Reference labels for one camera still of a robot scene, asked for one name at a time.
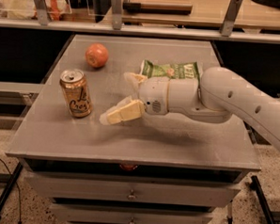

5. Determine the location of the drawer with knob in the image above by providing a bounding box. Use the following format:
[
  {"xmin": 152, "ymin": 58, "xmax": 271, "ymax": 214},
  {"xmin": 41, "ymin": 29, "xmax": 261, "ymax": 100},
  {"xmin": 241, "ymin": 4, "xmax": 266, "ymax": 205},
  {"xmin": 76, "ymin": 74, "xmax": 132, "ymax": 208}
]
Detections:
[
  {"xmin": 25, "ymin": 173, "xmax": 240, "ymax": 208},
  {"xmin": 50, "ymin": 203, "xmax": 212, "ymax": 224}
]

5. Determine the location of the top drawer with knob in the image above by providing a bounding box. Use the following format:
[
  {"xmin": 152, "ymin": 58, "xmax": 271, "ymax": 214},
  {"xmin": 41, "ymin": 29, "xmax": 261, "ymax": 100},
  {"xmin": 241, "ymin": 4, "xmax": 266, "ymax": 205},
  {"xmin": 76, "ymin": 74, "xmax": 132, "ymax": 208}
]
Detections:
[{"xmin": 25, "ymin": 173, "xmax": 240, "ymax": 208}]

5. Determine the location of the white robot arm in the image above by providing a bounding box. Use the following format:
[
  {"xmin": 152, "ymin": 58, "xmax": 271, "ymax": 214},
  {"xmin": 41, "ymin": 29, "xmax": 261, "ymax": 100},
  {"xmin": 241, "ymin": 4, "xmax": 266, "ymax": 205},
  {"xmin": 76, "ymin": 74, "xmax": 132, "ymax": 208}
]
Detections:
[{"xmin": 100, "ymin": 67, "xmax": 280, "ymax": 151}]

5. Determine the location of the black left floor rail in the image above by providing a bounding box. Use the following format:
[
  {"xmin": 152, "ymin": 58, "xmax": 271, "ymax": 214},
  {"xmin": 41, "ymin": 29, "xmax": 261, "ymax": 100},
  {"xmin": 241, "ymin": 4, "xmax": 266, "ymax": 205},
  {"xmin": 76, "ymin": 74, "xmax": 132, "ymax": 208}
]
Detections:
[{"xmin": 0, "ymin": 163, "xmax": 23, "ymax": 220}]

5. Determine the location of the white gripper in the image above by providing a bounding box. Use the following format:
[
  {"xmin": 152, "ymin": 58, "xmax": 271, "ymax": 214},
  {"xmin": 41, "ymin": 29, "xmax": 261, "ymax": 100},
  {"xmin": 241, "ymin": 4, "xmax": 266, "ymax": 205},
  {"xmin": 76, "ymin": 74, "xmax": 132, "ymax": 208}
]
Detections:
[{"xmin": 99, "ymin": 72, "xmax": 170, "ymax": 125}]

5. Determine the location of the green chip bag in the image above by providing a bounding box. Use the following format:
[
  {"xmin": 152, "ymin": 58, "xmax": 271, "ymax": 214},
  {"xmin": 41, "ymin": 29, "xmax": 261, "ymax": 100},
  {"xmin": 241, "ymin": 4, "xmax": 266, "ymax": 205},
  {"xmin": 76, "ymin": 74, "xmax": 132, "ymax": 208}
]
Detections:
[{"xmin": 140, "ymin": 59, "xmax": 200, "ymax": 80}]

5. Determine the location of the wooden tray on shelf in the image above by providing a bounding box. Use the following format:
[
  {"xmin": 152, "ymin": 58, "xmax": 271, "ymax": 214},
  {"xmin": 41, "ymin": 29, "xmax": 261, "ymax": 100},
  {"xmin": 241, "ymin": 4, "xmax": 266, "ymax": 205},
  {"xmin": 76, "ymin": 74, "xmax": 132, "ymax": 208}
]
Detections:
[{"xmin": 123, "ymin": 0, "xmax": 193, "ymax": 15}]

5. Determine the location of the grey drawer cabinet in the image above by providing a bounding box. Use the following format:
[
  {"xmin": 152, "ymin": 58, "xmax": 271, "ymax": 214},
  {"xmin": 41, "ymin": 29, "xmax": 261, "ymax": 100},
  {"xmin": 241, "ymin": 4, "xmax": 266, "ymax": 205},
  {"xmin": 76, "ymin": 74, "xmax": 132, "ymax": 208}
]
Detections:
[{"xmin": 8, "ymin": 34, "xmax": 260, "ymax": 224}]

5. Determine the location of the black floor rail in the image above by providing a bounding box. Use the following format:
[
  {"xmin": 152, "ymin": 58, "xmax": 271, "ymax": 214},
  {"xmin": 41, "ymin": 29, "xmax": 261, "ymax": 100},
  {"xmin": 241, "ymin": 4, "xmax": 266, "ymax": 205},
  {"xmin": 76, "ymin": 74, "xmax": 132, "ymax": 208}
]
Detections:
[
  {"xmin": 0, "ymin": 163, "xmax": 23, "ymax": 220},
  {"xmin": 250, "ymin": 175, "xmax": 280, "ymax": 224}
]

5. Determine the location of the lower drawer with knob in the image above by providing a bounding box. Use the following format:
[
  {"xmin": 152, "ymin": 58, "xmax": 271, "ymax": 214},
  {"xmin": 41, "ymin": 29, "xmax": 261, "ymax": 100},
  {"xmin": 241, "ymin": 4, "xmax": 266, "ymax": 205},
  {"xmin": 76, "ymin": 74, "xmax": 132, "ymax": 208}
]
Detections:
[{"xmin": 50, "ymin": 203, "xmax": 212, "ymax": 224}]

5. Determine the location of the clear plastic bag orange item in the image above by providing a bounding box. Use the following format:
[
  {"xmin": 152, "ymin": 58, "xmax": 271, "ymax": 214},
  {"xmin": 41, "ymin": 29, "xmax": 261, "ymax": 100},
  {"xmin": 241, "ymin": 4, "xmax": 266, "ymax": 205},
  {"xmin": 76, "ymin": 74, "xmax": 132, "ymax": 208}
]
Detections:
[{"xmin": 0, "ymin": 0, "xmax": 71, "ymax": 20}]

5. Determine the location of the black right floor rail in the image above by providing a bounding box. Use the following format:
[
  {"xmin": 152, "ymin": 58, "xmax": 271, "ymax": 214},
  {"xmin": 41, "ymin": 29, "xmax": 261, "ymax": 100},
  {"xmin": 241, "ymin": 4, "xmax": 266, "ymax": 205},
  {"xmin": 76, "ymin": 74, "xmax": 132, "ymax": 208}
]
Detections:
[{"xmin": 250, "ymin": 175, "xmax": 280, "ymax": 224}]

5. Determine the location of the orange LaCroix soda can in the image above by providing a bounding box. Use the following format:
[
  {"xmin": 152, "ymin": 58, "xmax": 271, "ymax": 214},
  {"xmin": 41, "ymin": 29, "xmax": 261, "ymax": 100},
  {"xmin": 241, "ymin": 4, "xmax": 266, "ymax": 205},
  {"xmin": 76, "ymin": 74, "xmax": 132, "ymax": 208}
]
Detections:
[{"xmin": 59, "ymin": 69, "xmax": 92, "ymax": 118}]

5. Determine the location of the orange fruit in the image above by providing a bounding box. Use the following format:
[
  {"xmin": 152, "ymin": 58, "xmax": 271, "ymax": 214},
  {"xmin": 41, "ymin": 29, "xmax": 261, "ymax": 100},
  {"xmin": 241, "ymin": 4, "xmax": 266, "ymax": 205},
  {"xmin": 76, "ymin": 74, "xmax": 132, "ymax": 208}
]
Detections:
[{"xmin": 86, "ymin": 42, "xmax": 109, "ymax": 69}]

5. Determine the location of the black floor cable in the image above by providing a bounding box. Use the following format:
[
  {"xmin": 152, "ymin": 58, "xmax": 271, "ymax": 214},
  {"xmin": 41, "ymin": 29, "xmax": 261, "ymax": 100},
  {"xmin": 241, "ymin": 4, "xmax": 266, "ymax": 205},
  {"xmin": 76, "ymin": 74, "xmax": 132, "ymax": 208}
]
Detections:
[{"xmin": 0, "ymin": 140, "xmax": 27, "ymax": 224}]

